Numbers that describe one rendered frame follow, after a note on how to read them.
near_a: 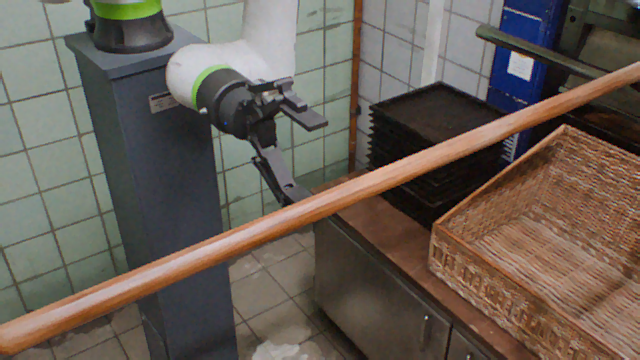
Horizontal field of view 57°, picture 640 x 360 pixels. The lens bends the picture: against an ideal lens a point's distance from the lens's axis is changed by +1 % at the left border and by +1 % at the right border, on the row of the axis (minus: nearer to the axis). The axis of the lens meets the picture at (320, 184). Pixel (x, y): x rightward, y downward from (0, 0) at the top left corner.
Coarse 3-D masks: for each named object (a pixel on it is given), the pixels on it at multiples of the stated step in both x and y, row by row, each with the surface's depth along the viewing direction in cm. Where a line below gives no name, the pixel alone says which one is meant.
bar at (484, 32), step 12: (480, 24) 127; (480, 36) 127; (492, 36) 124; (504, 36) 122; (504, 48) 124; (516, 48) 120; (528, 48) 118; (540, 48) 117; (540, 60) 117; (552, 60) 114; (564, 60) 113; (576, 60) 111; (576, 72) 111; (588, 72) 109; (600, 72) 107; (636, 84) 103; (636, 96) 103
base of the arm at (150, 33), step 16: (96, 16) 108; (160, 16) 110; (96, 32) 109; (112, 32) 106; (128, 32) 106; (144, 32) 107; (160, 32) 109; (112, 48) 107; (128, 48) 107; (144, 48) 108; (160, 48) 110
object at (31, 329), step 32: (576, 96) 93; (480, 128) 84; (512, 128) 86; (416, 160) 77; (448, 160) 80; (352, 192) 72; (256, 224) 66; (288, 224) 68; (192, 256) 62; (224, 256) 64; (96, 288) 58; (128, 288) 59; (160, 288) 61; (32, 320) 55; (64, 320) 56; (0, 352) 54
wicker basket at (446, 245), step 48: (576, 144) 155; (480, 192) 146; (528, 192) 162; (576, 192) 156; (624, 192) 147; (432, 240) 144; (480, 240) 158; (528, 240) 159; (576, 240) 158; (624, 240) 148; (480, 288) 136; (528, 288) 123; (576, 288) 143; (624, 288) 144; (528, 336) 132; (576, 336) 117
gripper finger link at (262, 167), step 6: (252, 162) 89; (258, 162) 88; (258, 168) 89; (264, 168) 88; (264, 174) 87; (270, 174) 88; (270, 180) 87; (270, 186) 87; (276, 192) 86; (276, 198) 87; (282, 204) 86
